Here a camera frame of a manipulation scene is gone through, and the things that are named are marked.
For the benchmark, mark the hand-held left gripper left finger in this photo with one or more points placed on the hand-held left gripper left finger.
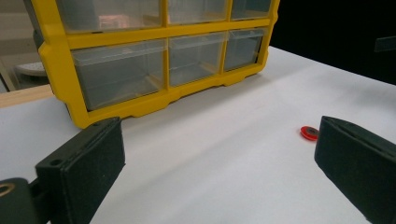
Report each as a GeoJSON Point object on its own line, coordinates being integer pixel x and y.
{"type": "Point", "coordinates": [77, 174]}

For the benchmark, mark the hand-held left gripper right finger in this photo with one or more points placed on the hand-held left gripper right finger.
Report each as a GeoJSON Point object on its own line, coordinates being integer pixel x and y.
{"type": "Point", "coordinates": [358, 165]}

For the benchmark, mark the small red disc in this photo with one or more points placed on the small red disc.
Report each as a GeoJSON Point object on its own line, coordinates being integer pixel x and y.
{"type": "Point", "coordinates": [308, 133]}

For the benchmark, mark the wide clear plastic drawer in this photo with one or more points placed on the wide clear plastic drawer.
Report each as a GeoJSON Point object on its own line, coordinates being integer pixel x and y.
{"type": "Point", "coordinates": [93, 14]}
{"type": "Point", "coordinates": [118, 77]}

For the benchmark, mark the yellow plastic drawer cabinet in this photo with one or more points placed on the yellow plastic drawer cabinet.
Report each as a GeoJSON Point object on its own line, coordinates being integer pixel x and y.
{"type": "Point", "coordinates": [57, 71]}

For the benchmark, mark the white round object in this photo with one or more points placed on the white round object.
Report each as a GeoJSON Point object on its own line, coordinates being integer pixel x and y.
{"type": "Point", "coordinates": [31, 69]}

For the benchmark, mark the small clear plastic drawer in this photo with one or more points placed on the small clear plastic drawer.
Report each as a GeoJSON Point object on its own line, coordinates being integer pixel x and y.
{"type": "Point", "coordinates": [250, 8]}
{"type": "Point", "coordinates": [243, 48]}
{"type": "Point", "coordinates": [197, 11]}
{"type": "Point", "coordinates": [194, 59]}

